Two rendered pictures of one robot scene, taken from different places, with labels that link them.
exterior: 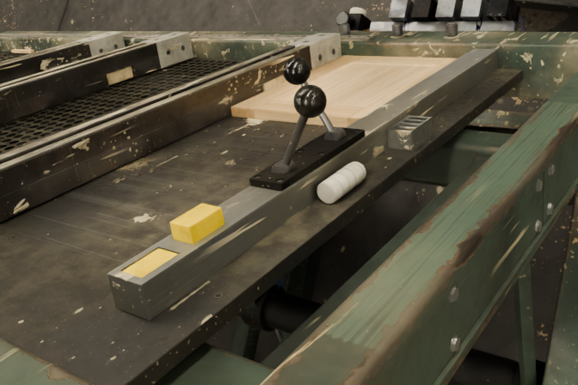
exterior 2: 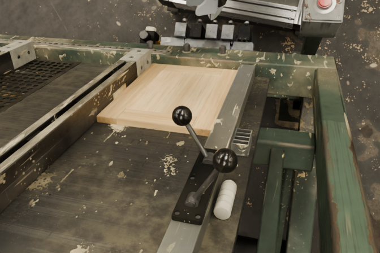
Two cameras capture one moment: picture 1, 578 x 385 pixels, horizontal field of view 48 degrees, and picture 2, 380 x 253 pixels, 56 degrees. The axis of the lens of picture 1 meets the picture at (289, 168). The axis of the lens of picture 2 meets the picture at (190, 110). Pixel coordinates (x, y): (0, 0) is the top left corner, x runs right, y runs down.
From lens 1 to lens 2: 0.39 m
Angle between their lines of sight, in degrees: 21
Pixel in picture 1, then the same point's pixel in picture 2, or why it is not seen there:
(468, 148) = (266, 142)
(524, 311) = (281, 223)
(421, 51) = (206, 64)
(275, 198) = (199, 234)
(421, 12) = (195, 33)
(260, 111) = (121, 120)
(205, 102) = (81, 117)
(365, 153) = not seen: hidden behind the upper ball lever
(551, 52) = (287, 69)
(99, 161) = (13, 188)
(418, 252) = not seen: outside the picture
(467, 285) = not seen: outside the picture
